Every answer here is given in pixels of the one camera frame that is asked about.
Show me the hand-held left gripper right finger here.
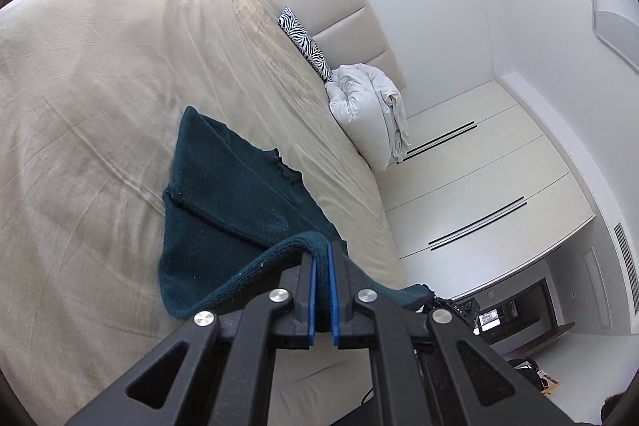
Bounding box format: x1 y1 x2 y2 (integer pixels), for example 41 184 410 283
327 240 575 426

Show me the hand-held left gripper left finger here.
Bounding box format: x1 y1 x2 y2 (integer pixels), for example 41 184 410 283
65 251 320 426

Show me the dark green knit sweater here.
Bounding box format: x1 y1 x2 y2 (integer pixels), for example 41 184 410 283
159 105 435 322

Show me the small monitor screen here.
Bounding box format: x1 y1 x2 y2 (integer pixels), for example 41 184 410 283
476 312 505 334

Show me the white air vent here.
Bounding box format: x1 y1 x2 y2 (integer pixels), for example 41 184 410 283
613 222 639 314

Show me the folded white duvet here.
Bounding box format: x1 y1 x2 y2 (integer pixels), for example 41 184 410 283
325 63 411 172

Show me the zebra print pillow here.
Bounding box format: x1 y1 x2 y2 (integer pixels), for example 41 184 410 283
278 7 333 82

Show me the bed with beige sheet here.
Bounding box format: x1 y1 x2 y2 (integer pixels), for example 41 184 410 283
0 0 415 426

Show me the white wardrobe with black handles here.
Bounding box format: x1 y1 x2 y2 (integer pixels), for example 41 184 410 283
379 74 597 302

